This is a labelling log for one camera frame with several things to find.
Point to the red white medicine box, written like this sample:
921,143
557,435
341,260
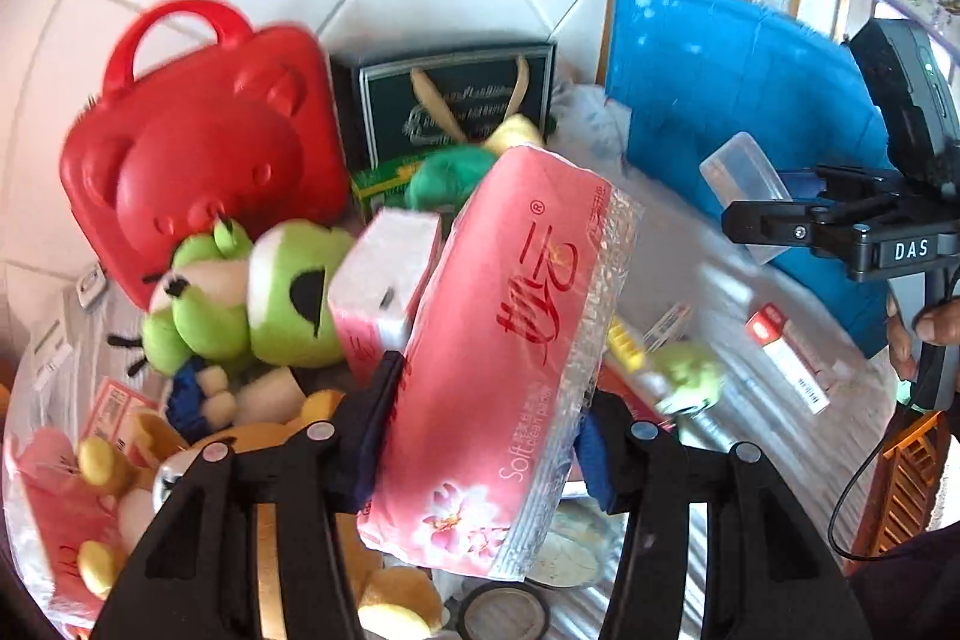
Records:
793,354

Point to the blue plastic storage crate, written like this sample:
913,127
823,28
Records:
731,101

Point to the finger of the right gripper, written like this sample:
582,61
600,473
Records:
808,223
855,182

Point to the green medicine box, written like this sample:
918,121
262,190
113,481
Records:
383,186

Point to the small green frog toy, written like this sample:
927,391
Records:
692,374

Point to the dark green gift bag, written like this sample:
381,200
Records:
483,82

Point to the brown teddy bear plush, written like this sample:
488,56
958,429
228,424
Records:
211,563

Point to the pink soft tissue pack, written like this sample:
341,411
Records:
503,358

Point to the pink white tissue pack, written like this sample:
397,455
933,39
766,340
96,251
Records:
375,293

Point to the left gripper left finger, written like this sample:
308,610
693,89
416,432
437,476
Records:
329,469

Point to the green frog plush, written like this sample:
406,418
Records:
233,301

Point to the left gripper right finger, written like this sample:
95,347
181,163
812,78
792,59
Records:
625,463

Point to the clear plastic box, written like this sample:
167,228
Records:
739,171

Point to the green duck plush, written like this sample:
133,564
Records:
446,179

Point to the red bear suitcase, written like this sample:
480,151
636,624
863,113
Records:
244,129

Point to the person right hand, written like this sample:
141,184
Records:
940,326

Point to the black tape roll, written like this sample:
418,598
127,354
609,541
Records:
503,611

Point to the white square charger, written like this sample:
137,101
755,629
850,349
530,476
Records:
91,285

